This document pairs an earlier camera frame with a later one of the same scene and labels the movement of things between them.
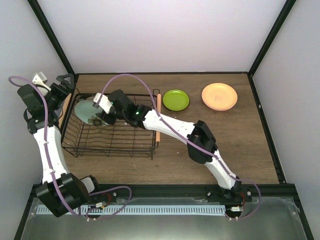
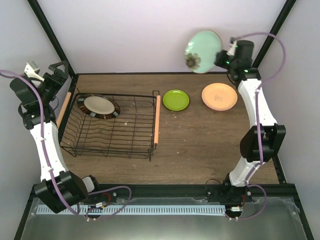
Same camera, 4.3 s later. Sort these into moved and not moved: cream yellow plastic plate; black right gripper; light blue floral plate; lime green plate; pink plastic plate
Moved: light blue floral plate; black right gripper
Not moved: cream yellow plastic plate; lime green plate; pink plastic plate
